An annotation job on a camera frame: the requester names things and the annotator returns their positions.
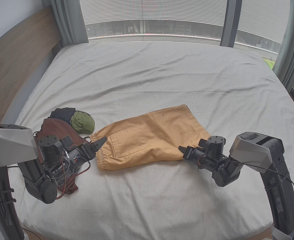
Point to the mustard yellow shorts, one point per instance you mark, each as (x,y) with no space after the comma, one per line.
(157,136)

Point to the bed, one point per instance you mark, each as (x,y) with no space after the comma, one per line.
(177,79)

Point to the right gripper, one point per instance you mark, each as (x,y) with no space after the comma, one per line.
(195,156)

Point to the dark brown shorts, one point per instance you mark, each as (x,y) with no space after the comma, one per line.
(59,127)

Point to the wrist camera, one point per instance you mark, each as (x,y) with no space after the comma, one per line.
(67,141)
(203,143)

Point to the black garment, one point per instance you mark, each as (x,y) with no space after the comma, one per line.
(59,114)

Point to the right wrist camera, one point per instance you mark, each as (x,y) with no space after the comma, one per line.
(203,143)

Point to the green garment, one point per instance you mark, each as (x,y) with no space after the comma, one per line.
(83,122)

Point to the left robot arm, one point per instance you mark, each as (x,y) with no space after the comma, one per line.
(9,144)

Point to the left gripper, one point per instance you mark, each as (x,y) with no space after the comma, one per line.
(80,155)

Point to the grey-green curtain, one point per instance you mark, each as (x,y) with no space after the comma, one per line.
(293,46)
(67,14)

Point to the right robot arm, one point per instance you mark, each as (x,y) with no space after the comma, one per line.
(251,149)

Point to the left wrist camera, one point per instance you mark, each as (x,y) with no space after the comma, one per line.
(67,141)

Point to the window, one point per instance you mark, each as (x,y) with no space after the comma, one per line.
(152,9)

